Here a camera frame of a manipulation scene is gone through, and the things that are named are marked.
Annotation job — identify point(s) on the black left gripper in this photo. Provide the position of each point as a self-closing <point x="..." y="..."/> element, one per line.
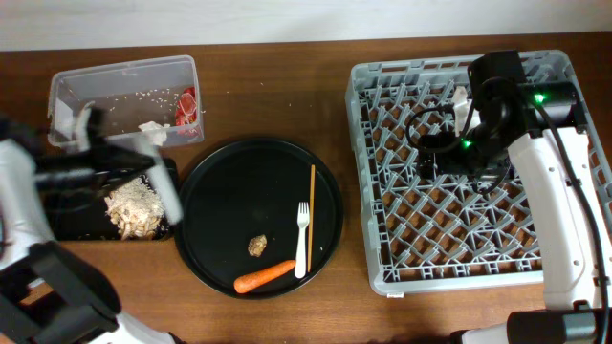
<point x="102" y="159"/>

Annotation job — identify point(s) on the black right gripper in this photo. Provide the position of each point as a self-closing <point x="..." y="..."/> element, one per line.
<point x="448" y="163"/>

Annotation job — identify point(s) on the red snack wrapper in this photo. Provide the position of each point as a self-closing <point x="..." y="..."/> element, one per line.
<point x="186" y="112"/>

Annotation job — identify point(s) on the wooden chopstick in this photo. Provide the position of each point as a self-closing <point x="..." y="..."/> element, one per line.
<point x="311" y="217"/>

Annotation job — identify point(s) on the white plastic fork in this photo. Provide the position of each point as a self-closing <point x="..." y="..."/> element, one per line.
<point x="303" y="220"/>

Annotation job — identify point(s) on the brown food scrap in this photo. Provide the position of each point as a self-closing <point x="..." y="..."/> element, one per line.
<point x="257" y="245"/>

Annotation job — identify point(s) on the orange carrot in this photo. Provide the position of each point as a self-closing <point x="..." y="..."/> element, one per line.
<point x="252" y="281"/>

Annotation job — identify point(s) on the grey plate with food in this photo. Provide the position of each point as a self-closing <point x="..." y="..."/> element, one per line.
<point x="161" y="180"/>

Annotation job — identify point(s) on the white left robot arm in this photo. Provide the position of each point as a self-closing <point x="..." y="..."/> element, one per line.
<point x="48" y="294"/>

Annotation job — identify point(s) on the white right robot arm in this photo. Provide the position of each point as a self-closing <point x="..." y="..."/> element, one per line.
<point x="537" y="132"/>

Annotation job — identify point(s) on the grey dishwasher rack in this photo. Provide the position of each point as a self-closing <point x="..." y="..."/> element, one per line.
<point x="437" y="234"/>

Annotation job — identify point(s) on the clear plastic waste bin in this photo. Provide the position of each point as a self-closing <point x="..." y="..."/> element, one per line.
<point x="129" y="93"/>

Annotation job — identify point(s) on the rectangular black tray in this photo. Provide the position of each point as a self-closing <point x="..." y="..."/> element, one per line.
<point x="79" y="218"/>

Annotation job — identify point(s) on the rice and peanut shell pile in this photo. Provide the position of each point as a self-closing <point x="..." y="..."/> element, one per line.
<point x="135" y="209"/>

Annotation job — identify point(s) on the crumpled white tissue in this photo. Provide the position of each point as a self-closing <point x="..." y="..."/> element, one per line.
<point x="155" y="133"/>

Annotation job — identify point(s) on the round black tray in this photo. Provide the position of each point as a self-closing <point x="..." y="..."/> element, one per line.
<point x="248" y="188"/>

